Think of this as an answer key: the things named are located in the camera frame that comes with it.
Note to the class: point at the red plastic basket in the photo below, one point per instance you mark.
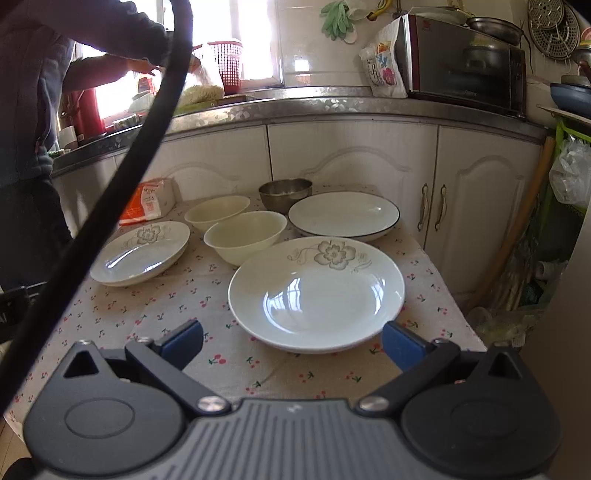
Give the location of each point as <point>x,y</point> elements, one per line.
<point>228,55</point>

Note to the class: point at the cherry print tablecloth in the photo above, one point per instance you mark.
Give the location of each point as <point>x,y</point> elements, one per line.
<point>232,363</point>

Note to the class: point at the large floral white plate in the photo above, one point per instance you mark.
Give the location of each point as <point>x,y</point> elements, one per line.
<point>317,295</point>

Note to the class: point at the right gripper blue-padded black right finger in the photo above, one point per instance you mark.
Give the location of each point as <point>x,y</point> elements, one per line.
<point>421,363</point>

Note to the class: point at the metal pot on microwave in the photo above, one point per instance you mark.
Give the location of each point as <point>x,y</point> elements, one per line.
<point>500,29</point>

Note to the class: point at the floral plastic bag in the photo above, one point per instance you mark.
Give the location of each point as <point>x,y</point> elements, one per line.
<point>380,63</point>

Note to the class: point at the wooden rolling pin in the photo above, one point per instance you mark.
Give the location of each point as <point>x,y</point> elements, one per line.
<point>518,227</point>

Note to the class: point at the cream bowl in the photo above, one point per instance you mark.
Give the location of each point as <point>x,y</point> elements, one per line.
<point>237,239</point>
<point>215,210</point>

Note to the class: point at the stainless steel bowl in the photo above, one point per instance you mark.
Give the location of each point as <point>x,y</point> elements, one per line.
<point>280,195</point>

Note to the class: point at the blue-rimmed white plate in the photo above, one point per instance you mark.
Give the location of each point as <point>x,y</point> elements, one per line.
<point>351,215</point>

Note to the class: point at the small floral white plate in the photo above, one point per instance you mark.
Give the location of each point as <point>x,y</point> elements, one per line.
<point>140,254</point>

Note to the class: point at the red thermos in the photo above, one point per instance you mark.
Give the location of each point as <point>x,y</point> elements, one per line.
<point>80,110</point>

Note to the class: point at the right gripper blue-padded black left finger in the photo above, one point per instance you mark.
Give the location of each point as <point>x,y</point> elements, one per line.
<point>160,363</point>

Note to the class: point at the microwave oven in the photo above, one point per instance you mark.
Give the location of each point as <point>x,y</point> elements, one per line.
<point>444,62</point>

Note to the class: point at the clear plastic bag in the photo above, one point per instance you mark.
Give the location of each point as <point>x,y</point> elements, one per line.
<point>570,174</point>

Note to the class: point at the cream bowl front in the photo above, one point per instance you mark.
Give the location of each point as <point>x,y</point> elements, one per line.
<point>237,239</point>

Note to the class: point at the person in dark clothes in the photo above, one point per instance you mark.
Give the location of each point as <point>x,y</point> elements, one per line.
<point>49,48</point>

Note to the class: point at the green rubber glove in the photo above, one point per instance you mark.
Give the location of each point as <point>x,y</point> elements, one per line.
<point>337,23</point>

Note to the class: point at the orange white packet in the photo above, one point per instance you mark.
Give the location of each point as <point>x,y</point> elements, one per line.
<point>151,200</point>

